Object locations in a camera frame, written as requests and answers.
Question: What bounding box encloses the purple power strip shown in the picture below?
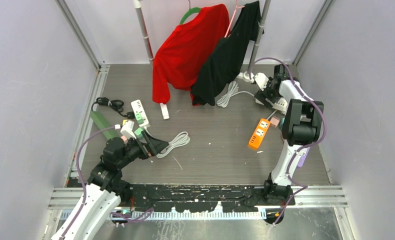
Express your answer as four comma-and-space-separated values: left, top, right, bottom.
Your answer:
297, 147, 310, 168

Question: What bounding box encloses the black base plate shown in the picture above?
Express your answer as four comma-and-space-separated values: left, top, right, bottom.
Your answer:
119, 184, 293, 213

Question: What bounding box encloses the pink hanger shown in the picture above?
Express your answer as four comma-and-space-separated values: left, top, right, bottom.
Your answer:
224, 0, 245, 38

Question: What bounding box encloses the pink plug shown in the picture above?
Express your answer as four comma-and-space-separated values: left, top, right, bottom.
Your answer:
269, 116, 280, 128

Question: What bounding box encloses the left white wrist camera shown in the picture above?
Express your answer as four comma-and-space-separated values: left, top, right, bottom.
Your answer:
120, 119, 136, 142

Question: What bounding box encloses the green power strip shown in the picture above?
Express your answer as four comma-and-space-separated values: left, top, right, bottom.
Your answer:
90, 111, 119, 140

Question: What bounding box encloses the red shirt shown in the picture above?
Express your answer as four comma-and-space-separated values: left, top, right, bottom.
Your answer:
152, 4, 230, 104

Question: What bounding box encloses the green strip black cord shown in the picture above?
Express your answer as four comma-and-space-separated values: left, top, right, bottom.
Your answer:
91, 96, 135, 120

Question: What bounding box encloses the black shirt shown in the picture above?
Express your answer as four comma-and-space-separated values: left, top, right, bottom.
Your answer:
190, 0, 261, 106

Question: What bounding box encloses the clothes rack left pole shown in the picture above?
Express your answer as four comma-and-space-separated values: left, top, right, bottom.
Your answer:
132, 0, 170, 120

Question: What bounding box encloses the white power strip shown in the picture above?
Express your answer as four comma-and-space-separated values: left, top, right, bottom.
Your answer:
130, 99, 150, 128
272, 97, 288, 112

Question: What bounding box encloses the clothes rack pole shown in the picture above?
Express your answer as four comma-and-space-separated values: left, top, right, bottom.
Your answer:
132, 0, 170, 120
241, 0, 264, 83

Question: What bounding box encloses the orange power strip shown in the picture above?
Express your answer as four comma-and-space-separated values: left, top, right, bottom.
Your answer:
247, 118, 271, 150

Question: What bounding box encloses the teal plug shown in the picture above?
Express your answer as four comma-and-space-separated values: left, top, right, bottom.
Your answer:
279, 118, 285, 129

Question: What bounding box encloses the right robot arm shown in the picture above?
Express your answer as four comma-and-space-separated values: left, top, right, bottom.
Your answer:
253, 64, 325, 206

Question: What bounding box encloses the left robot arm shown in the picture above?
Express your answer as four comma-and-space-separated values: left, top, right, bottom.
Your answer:
51, 131, 169, 240

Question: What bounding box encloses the clothes rack right pole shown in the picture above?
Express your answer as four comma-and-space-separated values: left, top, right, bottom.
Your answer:
241, 0, 264, 83

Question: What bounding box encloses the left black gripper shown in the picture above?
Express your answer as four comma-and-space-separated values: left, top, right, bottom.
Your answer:
117, 130, 168, 169

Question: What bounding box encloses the green hanger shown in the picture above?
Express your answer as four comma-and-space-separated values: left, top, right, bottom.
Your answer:
179, 7, 201, 25

